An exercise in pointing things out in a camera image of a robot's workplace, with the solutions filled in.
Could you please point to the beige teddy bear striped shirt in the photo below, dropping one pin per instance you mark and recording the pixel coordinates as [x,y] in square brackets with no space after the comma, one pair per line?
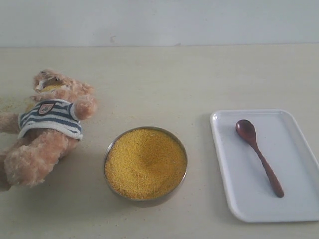
[48,131]

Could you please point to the round metal bowl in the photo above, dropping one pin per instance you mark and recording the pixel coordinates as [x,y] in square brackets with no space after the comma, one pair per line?
[145,200]

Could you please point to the white rectangular plastic tray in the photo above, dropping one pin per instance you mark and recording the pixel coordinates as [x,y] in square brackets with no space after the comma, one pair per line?
[249,194]

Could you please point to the yellow millet grain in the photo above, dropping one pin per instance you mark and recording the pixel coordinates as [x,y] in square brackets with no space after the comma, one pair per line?
[145,164]

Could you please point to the dark brown wooden spoon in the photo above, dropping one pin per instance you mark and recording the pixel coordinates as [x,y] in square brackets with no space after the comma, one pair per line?
[247,132]

